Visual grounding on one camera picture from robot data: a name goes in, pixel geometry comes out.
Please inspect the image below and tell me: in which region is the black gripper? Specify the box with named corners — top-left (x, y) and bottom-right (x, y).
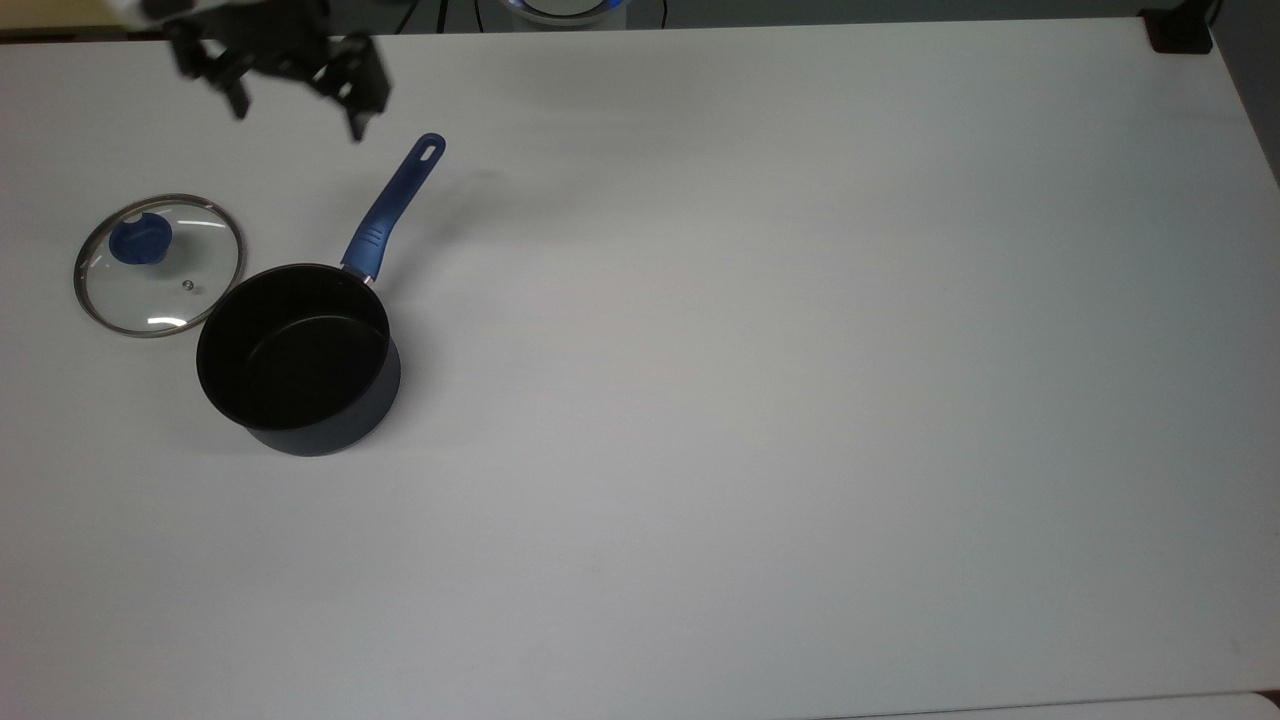
top-left (140, 0), bottom-right (393, 143)

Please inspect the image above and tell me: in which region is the glass lid with blue knob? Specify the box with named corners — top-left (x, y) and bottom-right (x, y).
top-left (73, 193), bottom-right (247, 338)

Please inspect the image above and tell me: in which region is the black table clamp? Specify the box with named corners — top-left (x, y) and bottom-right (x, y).
top-left (1140, 0), bottom-right (1217, 54)

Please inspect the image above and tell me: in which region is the dark saucepan with blue handle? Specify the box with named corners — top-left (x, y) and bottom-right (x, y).
top-left (196, 132), bottom-right (447, 457)

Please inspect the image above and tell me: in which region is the white robot base blue ring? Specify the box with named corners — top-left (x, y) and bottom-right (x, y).
top-left (508, 0), bottom-right (633, 27)

